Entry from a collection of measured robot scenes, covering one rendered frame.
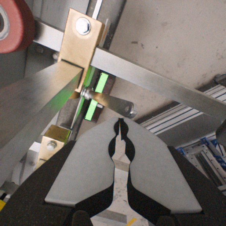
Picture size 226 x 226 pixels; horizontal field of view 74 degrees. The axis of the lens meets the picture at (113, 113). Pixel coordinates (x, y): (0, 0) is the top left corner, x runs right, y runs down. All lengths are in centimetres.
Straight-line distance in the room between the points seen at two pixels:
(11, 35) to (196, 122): 112
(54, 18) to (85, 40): 29
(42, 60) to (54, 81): 39
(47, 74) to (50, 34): 10
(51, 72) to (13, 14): 9
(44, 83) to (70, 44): 11
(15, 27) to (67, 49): 7
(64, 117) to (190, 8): 100
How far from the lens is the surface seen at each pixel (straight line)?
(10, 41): 25
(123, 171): 41
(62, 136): 37
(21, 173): 92
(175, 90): 29
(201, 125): 123
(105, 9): 42
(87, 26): 25
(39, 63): 57
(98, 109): 47
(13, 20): 25
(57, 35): 27
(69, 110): 49
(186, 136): 124
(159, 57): 116
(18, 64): 56
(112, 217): 64
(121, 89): 118
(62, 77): 20
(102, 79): 43
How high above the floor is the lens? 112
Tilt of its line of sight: 62 degrees down
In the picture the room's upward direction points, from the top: 175 degrees counter-clockwise
